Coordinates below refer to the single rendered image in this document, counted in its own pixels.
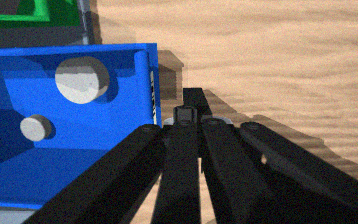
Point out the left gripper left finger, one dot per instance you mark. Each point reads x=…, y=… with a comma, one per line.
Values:
x=112, y=190

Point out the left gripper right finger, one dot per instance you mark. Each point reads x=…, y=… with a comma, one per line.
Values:
x=297, y=186

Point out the blue bin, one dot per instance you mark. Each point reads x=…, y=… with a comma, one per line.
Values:
x=31, y=173

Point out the green bin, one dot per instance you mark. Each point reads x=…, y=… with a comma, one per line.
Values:
x=50, y=12

